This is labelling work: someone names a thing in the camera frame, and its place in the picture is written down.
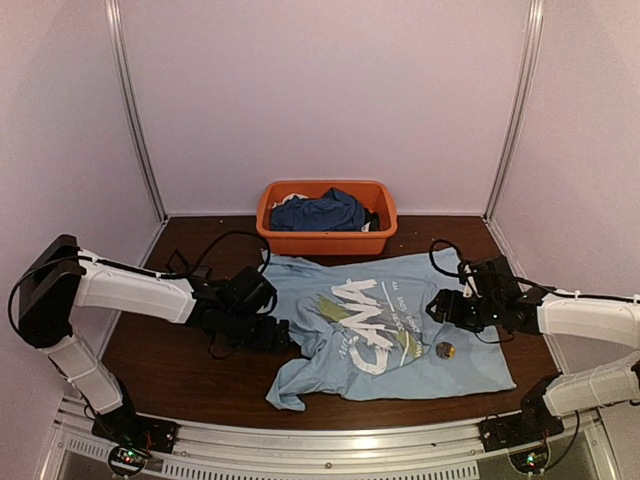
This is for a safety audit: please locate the right aluminium corner post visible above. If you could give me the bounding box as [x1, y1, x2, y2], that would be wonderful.
[483, 0, 545, 223]

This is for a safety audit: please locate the black open brooch case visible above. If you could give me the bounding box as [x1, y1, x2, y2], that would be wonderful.
[165, 249, 212, 280]

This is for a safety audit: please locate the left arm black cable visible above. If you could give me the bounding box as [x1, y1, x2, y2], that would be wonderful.
[159, 229, 274, 281]

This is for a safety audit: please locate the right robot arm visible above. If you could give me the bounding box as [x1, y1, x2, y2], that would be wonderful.
[425, 255, 639, 442]

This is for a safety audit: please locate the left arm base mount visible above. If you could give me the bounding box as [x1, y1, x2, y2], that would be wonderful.
[91, 407, 178, 454]

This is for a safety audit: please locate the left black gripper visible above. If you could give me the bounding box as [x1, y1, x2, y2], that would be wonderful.
[221, 308, 290, 352]

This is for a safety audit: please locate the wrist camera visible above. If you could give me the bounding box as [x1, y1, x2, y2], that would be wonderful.
[220, 267, 277, 315]
[458, 255, 518, 301]

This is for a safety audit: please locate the aluminium corner post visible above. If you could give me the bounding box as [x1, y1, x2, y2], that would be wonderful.
[104, 0, 168, 223]
[483, 0, 545, 223]

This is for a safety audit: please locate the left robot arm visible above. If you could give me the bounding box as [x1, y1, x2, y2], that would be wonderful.
[7, 234, 290, 444]

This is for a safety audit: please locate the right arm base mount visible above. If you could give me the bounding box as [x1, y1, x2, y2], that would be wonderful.
[478, 413, 564, 452]

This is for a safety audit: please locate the aluminium front rail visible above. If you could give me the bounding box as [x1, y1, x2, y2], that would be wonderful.
[36, 396, 622, 479]

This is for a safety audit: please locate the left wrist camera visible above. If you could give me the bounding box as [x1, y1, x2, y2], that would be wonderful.
[220, 267, 277, 315]

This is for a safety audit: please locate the dark blue garment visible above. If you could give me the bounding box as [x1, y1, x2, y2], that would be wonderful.
[269, 188, 371, 232]

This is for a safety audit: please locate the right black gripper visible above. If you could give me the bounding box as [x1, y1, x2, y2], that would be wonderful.
[426, 289, 501, 333]

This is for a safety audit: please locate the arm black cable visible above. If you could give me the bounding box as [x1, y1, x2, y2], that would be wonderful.
[428, 239, 556, 296]
[159, 229, 274, 281]

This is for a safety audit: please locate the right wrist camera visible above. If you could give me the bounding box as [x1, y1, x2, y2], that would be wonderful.
[458, 255, 518, 301]

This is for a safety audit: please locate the painted round brooch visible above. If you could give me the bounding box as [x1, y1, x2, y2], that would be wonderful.
[435, 342, 456, 360]

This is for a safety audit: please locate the light blue printed t-shirt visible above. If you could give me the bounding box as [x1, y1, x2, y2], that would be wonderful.
[266, 249, 516, 411]

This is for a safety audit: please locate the orange plastic basin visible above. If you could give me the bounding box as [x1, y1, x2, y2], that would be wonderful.
[256, 180, 398, 256]

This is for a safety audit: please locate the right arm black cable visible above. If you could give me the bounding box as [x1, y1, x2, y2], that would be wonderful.
[428, 239, 556, 296]

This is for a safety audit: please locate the left aluminium corner post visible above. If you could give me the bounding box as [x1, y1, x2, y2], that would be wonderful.
[104, 0, 168, 223]

